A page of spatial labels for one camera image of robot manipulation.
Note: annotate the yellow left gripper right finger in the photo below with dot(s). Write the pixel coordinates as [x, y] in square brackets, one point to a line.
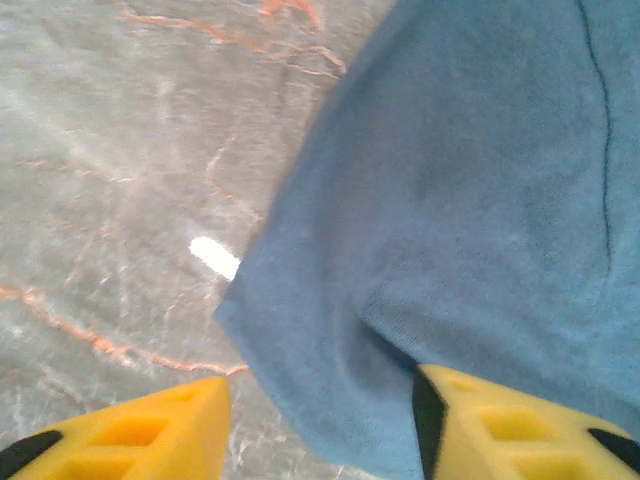
[500, 440]

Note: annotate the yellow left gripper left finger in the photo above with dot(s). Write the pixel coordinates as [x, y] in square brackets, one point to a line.
[150, 440]

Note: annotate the blue t-shirt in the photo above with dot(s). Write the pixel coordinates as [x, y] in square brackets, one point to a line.
[450, 200]

